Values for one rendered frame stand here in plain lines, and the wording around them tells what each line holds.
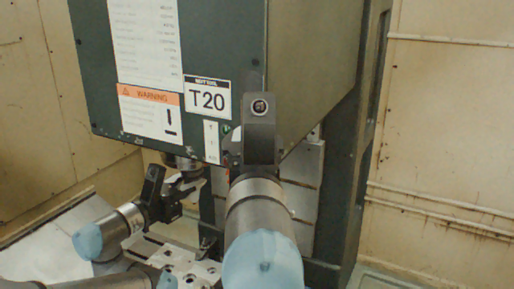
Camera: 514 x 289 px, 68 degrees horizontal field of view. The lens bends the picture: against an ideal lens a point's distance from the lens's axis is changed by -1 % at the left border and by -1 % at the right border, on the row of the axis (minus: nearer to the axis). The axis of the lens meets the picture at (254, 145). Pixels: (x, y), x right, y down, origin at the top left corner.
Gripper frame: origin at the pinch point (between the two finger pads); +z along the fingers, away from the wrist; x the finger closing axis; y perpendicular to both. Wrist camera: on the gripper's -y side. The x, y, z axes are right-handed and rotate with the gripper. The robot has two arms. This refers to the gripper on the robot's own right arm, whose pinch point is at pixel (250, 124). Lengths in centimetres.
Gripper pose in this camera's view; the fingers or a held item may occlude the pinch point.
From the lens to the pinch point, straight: 65.3
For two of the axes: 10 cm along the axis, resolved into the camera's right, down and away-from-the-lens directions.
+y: 0.0, 9.0, 4.3
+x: 10.0, -0.2, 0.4
